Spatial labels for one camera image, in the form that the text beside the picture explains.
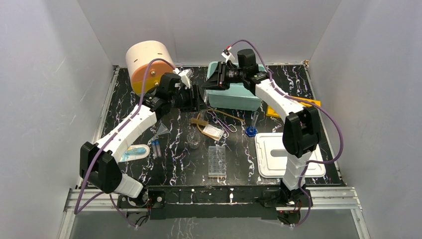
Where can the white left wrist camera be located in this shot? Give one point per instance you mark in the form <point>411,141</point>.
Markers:
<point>185,76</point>

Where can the white bin lid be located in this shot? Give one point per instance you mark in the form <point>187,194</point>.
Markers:
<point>272,157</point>

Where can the clear well plate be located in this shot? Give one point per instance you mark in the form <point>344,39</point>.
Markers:
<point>217,162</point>

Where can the graduated cylinder blue base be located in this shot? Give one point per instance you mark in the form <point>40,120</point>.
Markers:
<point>251,130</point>

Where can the wooden test tube clamp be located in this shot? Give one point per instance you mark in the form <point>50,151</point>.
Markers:
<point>199,122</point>

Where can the small clear plastic bag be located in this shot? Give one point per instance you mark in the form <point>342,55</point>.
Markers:
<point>213,132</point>

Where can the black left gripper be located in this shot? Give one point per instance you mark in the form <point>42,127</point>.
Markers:
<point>190,98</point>

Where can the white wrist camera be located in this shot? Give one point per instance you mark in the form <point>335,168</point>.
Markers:
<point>185,76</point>
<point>227,55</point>

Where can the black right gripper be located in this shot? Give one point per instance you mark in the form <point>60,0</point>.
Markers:
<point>217,80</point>

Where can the teal plastic bin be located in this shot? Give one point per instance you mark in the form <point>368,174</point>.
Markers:
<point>236,98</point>

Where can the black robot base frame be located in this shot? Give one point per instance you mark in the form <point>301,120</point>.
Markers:
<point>266,202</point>

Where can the blue capped vial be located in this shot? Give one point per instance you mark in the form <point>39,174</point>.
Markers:
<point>153,145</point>
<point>158,148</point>

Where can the clear plastic funnel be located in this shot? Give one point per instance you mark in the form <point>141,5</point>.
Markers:
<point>161,131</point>

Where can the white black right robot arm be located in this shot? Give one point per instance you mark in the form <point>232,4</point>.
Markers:
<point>301,133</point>

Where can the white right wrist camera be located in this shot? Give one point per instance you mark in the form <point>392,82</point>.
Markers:
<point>227,55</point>

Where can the cream orange cylindrical centrifuge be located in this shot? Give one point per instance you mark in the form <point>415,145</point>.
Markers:
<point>147,61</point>

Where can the tan rubber tubing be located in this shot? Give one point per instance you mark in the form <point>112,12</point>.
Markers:
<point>221,112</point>

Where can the blue capped vial left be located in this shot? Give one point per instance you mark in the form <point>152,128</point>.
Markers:
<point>153,145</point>

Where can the yellow test tube rack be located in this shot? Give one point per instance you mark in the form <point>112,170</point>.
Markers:
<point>271,113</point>

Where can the blue capped vial right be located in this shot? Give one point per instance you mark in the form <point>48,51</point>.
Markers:
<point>158,148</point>

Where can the blue packaged syringe blister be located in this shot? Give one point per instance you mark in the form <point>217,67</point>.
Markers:
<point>135,152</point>

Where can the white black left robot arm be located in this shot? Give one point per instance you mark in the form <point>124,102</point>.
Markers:
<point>99,160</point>

